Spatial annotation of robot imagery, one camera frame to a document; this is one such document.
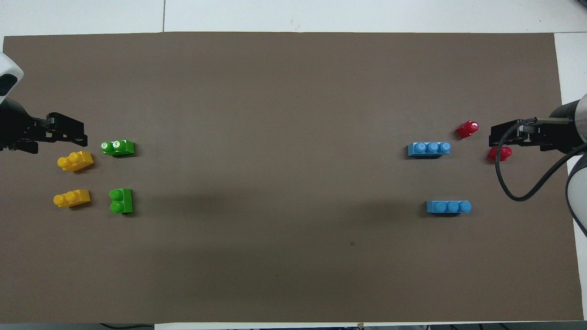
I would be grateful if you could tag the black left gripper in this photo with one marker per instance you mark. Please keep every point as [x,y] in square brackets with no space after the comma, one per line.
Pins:
[18,128]

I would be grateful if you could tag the green two-stud toy brick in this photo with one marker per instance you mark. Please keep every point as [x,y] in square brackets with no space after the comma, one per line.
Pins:
[123,201]
[120,148]

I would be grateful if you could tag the brown table mat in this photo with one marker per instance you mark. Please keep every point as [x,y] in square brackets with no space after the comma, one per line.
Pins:
[293,137]

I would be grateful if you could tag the red single-stud toy brick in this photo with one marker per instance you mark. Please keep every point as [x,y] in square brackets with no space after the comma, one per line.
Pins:
[467,129]
[501,154]

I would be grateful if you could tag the yellow two-stud toy brick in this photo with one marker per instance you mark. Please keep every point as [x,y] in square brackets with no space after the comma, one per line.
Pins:
[72,198]
[75,161]

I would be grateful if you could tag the blue three-stud toy brick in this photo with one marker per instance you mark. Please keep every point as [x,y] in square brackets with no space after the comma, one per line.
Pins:
[429,149]
[448,207]

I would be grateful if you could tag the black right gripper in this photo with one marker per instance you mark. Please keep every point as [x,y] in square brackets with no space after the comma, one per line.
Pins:
[562,128]

